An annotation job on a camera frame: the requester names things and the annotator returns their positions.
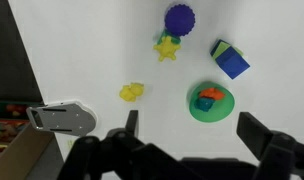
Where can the yellow spiky star toy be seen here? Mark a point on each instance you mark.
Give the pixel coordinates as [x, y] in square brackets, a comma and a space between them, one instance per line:
[166, 48]

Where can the green round plate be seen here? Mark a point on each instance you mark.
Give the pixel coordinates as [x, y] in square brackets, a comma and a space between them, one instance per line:
[222, 110]

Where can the purple spiky ball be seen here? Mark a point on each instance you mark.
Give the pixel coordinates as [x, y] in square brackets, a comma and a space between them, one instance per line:
[179, 20]

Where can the blue cube block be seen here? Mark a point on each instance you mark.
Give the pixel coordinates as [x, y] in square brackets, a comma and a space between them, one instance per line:
[232, 63]

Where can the toy storage shelf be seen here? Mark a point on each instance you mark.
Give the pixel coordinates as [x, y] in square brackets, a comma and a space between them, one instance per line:
[15, 150]

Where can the yellow duck toy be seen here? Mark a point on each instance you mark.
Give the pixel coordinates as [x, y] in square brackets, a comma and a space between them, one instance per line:
[132, 92]

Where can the lime green block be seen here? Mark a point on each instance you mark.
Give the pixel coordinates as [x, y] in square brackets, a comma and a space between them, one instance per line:
[223, 48]

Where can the orange rubber toy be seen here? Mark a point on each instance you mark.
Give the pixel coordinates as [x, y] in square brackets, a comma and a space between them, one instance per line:
[212, 93]

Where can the grey metal mounting plate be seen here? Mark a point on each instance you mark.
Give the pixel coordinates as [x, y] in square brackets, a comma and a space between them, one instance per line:
[63, 118]

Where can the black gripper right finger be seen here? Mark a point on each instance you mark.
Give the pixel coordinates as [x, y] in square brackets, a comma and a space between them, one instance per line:
[275, 153]

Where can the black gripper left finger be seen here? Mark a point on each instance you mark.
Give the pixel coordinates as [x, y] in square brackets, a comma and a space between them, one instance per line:
[102, 156]

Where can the teal green fish toy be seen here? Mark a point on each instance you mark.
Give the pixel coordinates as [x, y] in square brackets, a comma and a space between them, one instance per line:
[204, 105]

